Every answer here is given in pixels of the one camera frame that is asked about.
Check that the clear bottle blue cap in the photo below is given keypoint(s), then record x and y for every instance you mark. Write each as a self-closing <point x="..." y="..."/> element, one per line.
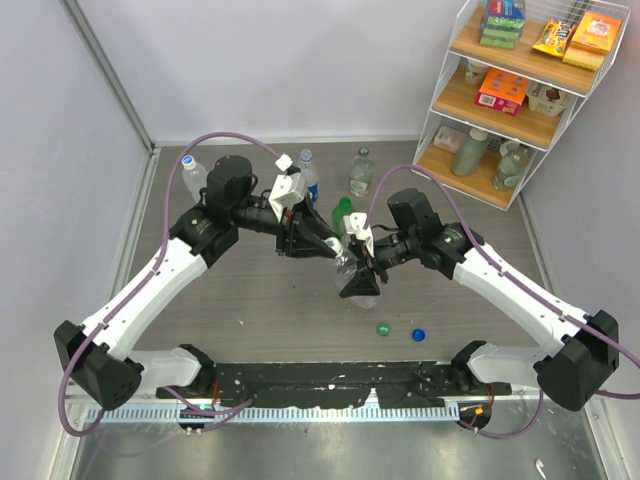
<point x="194" y="176"/>

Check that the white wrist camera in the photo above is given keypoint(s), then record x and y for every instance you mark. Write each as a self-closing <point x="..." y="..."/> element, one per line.
<point x="287" y="191"/>
<point x="356" y="225"/>

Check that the green sponge pack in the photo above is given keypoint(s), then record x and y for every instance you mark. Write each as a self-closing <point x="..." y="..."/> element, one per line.
<point x="503" y="23"/>

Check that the yellow snack bag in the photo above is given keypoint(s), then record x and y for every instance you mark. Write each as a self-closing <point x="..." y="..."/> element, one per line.
<point x="555" y="38"/>

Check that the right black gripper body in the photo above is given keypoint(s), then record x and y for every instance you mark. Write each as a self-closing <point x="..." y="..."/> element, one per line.
<point x="387" y="254"/>

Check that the green plastic bottle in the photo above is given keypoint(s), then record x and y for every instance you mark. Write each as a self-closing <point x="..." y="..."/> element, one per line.
<point x="342" y="210"/>

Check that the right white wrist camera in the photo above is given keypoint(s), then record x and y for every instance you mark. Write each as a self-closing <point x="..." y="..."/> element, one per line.
<point x="356" y="225"/>

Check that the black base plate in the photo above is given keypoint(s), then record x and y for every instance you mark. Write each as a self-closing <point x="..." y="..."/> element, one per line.
<point x="407" y="384"/>

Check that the white bottle cap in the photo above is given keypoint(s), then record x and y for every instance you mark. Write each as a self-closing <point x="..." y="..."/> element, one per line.
<point x="336" y="245"/>

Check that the grey green bottle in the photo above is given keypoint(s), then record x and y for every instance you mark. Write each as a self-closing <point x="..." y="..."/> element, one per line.
<point x="470" y="152"/>

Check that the clear bottle on shelf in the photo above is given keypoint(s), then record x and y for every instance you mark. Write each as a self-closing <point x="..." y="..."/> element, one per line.
<point x="513" y="162"/>

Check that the clear plastic bottle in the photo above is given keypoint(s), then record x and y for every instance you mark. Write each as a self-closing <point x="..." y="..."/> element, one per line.
<point x="344" y="269"/>

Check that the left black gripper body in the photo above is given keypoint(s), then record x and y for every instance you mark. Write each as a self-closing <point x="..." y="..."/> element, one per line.
<point x="287" y="232"/>

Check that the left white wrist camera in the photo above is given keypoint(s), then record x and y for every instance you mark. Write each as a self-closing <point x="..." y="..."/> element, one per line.
<point x="287" y="191"/>

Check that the pink white packet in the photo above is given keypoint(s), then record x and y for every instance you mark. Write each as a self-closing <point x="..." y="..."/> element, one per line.
<point x="449" y="139"/>

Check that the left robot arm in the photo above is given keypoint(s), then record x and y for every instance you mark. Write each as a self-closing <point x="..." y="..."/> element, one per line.
<point x="99" y="353"/>

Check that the clear glass bottle green cap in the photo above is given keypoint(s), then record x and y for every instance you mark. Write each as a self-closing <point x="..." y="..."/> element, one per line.
<point x="361" y="172"/>

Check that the white cup on shelf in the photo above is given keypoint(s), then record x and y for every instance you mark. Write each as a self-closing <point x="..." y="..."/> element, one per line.
<point x="476" y="72"/>

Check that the pepsi bottle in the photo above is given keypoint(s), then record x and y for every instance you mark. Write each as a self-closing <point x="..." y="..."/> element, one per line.
<point x="308" y="171"/>

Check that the orange pink box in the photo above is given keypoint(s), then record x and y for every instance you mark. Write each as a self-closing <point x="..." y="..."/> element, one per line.
<point x="502" y="91"/>

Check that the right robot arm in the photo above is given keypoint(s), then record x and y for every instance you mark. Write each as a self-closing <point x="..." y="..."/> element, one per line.
<point x="574" y="352"/>

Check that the white wire shelf rack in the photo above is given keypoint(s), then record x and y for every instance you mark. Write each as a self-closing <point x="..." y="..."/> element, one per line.
<point x="453" y="101"/>

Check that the orange yellow box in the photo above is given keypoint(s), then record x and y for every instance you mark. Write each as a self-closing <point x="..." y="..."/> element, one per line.
<point x="592" y="40"/>

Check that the white cable duct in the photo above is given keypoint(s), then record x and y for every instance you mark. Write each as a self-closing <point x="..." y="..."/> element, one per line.
<point x="369" y="412"/>

